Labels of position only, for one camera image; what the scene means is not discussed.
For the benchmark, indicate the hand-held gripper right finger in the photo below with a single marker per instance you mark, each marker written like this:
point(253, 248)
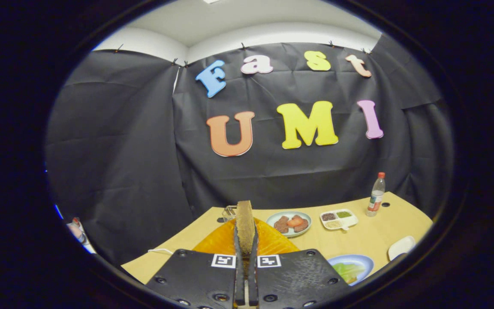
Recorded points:
point(253, 283)

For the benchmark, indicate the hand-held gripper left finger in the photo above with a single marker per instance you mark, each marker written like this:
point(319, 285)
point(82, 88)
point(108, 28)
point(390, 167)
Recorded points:
point(239, 283)

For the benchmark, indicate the brown toast bread slice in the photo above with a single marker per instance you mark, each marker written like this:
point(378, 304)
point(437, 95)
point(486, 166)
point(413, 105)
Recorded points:
point(245, 225)

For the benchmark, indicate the green lettuce leaf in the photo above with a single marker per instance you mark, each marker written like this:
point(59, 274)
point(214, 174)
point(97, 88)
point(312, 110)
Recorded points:
point(347, 271)

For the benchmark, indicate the brown meat patty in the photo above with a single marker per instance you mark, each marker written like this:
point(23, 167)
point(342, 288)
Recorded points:
point(281, 224)
point(302, 226)

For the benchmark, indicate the pale green plate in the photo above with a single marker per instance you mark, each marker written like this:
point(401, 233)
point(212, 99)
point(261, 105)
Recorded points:
point(272, 216)

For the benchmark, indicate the glass utensil holder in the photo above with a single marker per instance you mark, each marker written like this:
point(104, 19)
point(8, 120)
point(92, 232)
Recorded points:
point(229, 213)

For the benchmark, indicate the red meat slice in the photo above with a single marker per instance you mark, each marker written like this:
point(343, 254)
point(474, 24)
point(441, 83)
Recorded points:
point(295, 221)

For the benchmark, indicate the white divided condiment dish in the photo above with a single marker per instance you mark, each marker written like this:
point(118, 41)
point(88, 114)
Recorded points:
point(339, 219)

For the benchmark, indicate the light blue plate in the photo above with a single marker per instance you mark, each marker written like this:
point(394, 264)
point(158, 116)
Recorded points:
point(365, 262)

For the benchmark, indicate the clear red-capped water bottle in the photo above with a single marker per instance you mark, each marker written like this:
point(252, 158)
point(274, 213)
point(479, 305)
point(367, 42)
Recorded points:
point(376, 197)

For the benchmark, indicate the white square plate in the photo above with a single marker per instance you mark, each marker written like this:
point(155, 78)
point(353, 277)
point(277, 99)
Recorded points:
point(401, 247)

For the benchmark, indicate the blurred white and red object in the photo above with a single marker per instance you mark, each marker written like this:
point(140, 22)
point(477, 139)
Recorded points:
point(77, 231)

